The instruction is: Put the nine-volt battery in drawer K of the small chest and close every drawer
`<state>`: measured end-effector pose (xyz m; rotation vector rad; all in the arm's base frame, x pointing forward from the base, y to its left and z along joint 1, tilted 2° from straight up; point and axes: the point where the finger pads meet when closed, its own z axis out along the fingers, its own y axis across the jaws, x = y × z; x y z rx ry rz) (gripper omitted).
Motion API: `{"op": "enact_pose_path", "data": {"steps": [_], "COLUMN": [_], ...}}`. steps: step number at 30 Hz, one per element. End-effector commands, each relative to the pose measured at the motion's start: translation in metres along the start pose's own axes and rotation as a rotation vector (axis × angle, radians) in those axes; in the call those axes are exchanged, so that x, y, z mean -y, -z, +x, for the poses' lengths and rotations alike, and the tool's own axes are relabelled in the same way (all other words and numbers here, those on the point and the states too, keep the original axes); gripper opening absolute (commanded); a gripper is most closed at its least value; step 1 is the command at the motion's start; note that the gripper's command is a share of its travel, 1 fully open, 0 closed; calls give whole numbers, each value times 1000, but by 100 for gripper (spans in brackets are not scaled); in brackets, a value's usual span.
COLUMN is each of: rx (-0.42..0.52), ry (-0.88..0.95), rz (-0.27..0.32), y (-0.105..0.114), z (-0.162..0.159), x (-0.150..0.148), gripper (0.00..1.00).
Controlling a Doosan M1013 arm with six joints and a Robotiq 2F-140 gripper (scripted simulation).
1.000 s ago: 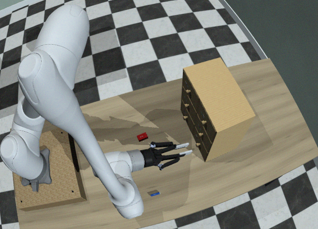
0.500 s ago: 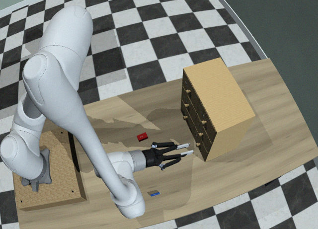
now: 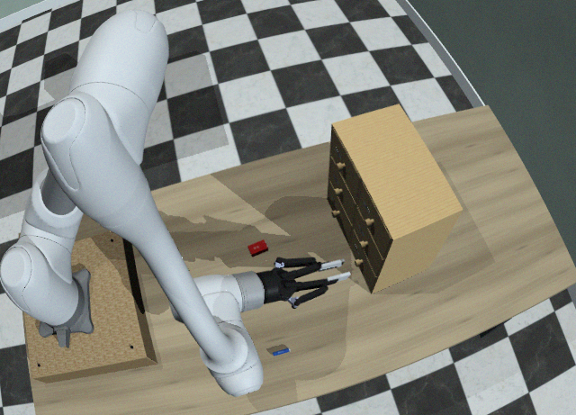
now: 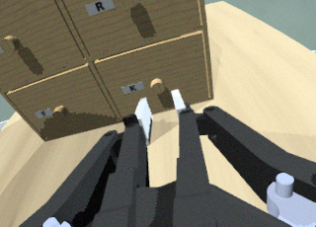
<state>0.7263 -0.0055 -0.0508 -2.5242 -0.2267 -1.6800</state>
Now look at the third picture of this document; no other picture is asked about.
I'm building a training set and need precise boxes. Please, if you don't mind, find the brown wooden drawer front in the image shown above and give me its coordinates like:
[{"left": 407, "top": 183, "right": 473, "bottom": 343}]
[
  {"left": 350, "top": 230, "right": 376, "bottom": 291},
  {"left": 329, "top": 157, "right": 356, "bottom": 224},
  {"left": 354, "top": 208, "right": 383, "bottom": 276},
  {"left": 331, "top": 129, "right": 361, "bottom": 202},
  {"left": 358, "top": 182, "right": 392, "bottom": 258},
  {"left": 328, "top": 181, "right": 352, "bottom": 243}
]

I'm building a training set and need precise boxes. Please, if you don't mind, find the red nine-volt battery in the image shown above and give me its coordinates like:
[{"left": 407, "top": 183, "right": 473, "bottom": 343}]
[{"left": 248, "top": 240, "right": 268, "bottom": 257}]

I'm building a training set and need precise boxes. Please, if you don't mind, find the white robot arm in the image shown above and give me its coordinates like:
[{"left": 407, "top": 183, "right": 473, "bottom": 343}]
[{"left": 0, "top": 10, "right": 265, "bottom": 397}]

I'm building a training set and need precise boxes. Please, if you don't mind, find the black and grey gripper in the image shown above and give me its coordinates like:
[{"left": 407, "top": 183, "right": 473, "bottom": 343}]
[{"left": 256, "top": 257, "right": 351, "bottom": 309}]

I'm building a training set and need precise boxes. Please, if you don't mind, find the small wooden chest of drawers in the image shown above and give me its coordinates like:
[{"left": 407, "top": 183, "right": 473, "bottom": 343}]
[{"left": 327, "top": 104, "right": 463, "bottom": 294}]

